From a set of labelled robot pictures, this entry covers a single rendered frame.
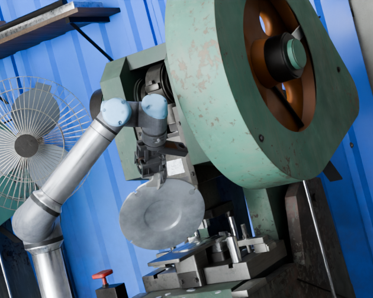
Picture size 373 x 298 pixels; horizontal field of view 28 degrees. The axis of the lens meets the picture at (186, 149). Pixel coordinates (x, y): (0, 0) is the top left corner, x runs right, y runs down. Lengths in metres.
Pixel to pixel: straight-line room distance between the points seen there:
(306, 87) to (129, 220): 0.83
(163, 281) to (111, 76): 0.76
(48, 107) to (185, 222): 1.02
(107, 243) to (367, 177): 1.67
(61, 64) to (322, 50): 2.07
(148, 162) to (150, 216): 0.26
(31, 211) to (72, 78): 2.46
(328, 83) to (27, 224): 1.28
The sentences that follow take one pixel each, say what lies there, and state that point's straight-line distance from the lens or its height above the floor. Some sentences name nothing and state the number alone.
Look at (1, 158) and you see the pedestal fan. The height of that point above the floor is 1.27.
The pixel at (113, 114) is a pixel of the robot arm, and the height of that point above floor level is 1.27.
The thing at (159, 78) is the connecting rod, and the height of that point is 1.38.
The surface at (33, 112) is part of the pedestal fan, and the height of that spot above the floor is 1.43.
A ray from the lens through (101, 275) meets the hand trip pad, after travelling 2.72.
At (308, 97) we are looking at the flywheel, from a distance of 2.74.
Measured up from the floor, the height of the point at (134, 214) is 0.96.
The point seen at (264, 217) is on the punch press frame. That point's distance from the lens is 2.80.
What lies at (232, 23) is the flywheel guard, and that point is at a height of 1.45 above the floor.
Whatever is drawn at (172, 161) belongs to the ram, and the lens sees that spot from 2.64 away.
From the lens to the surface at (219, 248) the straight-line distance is 2.66.
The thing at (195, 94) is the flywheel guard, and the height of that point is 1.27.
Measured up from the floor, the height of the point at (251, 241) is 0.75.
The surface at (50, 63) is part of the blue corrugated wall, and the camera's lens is 4.51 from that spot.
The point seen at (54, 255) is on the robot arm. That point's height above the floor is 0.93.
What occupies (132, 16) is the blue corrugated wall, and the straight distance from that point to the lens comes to 4.15.
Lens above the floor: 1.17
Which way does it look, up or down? 1 degrees down
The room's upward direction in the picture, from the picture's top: 15 degrees counter-clockwise
